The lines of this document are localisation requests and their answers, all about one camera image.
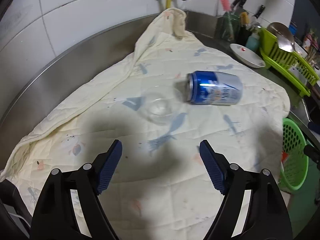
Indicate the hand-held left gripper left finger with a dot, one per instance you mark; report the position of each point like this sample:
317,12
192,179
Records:
110,165

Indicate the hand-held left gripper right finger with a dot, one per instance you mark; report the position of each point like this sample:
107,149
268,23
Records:
212,167

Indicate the green plastic mesh basket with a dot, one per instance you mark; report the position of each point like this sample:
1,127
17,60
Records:
292,155

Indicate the clear glass bowl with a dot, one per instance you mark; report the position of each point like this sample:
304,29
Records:
160,107

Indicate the blue drink can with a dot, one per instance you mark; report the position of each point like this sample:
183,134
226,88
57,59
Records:
217,87

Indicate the cream printed quilt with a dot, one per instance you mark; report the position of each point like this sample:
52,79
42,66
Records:
200,120

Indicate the green dish rack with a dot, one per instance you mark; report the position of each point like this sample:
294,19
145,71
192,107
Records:
280,55

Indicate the colourful seasoning bag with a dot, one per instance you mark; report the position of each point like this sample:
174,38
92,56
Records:
311,40

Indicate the white plate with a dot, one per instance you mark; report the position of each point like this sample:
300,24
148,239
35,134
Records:
246,55

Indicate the metal ladle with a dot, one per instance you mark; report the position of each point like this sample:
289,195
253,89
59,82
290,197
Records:
282,33

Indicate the teal bottle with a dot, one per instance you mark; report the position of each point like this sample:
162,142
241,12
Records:
252,42

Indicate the green utensil holder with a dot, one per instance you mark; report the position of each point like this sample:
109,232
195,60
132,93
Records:
227,27

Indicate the yellow scrub brush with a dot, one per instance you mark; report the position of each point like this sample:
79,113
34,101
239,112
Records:
244,18

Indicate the pink bottle brush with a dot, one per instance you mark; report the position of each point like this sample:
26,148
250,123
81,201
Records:
225,2

